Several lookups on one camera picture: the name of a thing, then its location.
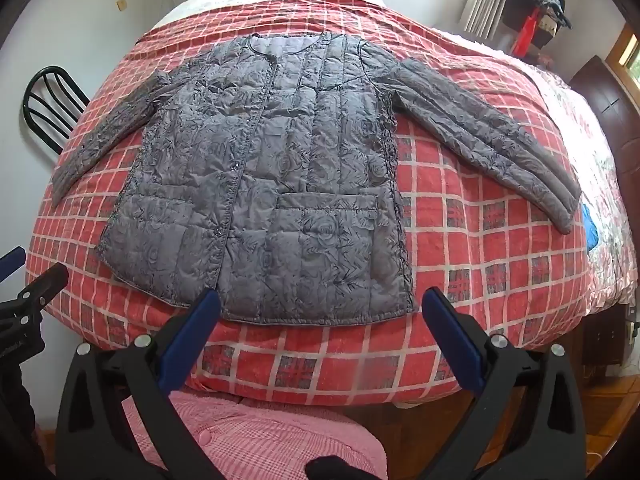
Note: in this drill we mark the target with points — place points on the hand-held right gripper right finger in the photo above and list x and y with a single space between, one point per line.
452 340

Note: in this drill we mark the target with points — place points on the pink checkered cushion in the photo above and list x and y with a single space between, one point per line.
260 435

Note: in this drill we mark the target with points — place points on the gray quilted floral jacket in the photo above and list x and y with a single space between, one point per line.
300 185

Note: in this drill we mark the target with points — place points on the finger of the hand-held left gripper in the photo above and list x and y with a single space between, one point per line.
45 282
11 259

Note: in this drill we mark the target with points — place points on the red plaid blanket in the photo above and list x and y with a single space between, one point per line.
475 260

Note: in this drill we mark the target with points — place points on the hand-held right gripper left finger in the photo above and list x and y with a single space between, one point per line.
192 340

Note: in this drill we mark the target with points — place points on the small wooden framed window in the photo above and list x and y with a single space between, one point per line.
627 50

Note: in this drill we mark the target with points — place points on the red hanging ornament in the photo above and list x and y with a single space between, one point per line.
525 35

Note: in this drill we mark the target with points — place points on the white curtain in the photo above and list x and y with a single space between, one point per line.
482 5

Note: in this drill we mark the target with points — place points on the black metal chair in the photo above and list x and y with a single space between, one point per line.
51 68

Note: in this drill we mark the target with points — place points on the blue cloth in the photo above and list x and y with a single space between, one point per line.
590 227

